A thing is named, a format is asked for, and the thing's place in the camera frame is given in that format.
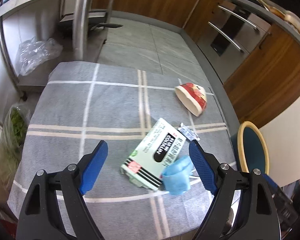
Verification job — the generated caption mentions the small blue white sachet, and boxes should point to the small blue white sachet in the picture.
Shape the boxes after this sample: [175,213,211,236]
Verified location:
[177,123,200,141]

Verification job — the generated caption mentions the red floral paper bowl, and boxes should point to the red floral paper bowl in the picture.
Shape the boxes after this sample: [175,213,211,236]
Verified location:
[174,82,207,116]

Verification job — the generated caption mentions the wooden kitchen cabinets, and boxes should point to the wooden kitchen cabinets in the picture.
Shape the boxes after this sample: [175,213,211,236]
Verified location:
[92,0,300,127]

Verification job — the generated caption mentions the teal bin with yellow rim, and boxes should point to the teal bin with yellow rim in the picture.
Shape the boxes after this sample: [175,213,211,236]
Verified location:
[232,121,270,175]

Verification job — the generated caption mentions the green white medicine box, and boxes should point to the green white medicine box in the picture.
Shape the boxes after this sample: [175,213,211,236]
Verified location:
[121,118,186,191]

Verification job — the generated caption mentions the bag of green vegetables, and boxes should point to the bag of green vegetables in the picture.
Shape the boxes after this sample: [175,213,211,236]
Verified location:
[0,103,32,191]

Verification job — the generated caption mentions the clear plastic bag on shelf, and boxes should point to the clear plastic bag on shelf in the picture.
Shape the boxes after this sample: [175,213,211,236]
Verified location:
[15,37,63,76]

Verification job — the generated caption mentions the stainless steel oven drawers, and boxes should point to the stainless steel oven drawers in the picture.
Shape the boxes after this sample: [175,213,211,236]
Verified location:
[197,0,271,83]

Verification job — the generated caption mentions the stainless steel rack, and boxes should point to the stainless steel rack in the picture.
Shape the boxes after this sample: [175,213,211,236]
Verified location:
[0,0,116,99]

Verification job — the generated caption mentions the white plate on counter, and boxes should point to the white plate on counter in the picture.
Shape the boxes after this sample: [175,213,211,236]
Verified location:
[285,10,300,34]

